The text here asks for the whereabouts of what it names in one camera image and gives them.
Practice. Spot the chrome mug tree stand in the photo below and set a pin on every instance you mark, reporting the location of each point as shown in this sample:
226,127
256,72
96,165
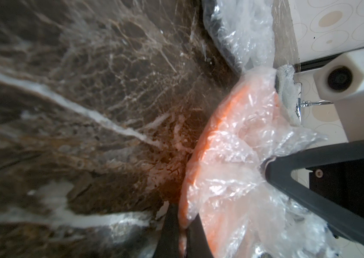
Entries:
305,104

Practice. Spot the bubble wrapped plate right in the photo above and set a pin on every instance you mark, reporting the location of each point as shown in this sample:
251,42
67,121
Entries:
289,94

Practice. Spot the bubble wrapped plate left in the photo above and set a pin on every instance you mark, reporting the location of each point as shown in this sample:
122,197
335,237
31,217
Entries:
242,31

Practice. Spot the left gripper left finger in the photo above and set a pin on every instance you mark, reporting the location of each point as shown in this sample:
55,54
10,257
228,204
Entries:
168,245

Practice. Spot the bubble wrapped plate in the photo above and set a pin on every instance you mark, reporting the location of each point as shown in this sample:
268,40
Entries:
242,31
289,94

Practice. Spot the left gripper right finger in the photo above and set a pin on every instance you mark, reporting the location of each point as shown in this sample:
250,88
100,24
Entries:
197,245

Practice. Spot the bubble wrap around orange plate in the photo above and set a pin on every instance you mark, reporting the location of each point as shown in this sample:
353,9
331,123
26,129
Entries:
278,225

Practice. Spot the orange dinner plate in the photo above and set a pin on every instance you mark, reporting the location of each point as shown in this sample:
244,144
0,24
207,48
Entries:
225,165

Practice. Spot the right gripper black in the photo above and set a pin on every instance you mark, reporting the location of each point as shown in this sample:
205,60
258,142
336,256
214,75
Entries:
328,181

